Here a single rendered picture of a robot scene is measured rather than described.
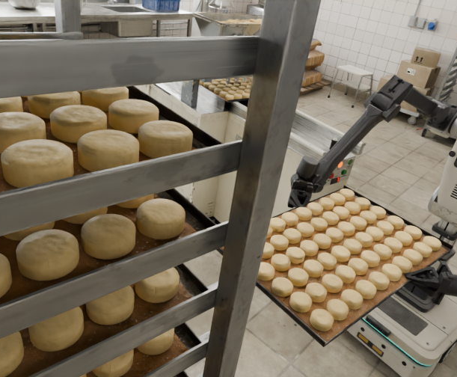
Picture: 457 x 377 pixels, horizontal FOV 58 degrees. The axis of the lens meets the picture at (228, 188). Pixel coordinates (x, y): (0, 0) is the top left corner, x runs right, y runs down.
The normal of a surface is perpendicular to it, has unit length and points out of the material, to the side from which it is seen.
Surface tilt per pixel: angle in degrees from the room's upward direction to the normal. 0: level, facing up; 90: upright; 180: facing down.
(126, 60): 90
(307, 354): 0
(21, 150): 0
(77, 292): 90
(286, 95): 90
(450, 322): 0
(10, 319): 90
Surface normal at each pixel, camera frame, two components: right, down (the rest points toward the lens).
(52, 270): 0.44, 0.51
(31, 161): 0.14, -0.85
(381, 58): -0.66, 0.30
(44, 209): 0.63, 0.47
